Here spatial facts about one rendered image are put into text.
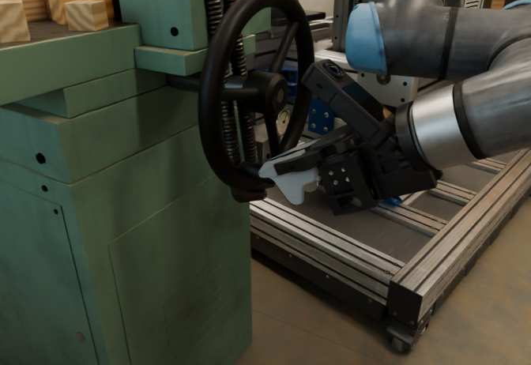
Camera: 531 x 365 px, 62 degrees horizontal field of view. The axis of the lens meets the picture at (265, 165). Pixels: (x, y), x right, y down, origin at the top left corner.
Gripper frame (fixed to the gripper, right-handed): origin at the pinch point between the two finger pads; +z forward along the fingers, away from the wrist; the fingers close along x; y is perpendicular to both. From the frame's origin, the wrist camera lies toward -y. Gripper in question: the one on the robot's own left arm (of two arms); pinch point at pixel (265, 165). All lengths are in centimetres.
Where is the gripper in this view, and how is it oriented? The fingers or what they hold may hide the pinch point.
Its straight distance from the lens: 56.0
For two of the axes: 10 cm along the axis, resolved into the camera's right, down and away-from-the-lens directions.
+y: 4.3, 8.9, 1.5
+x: 5.2, -3.8, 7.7
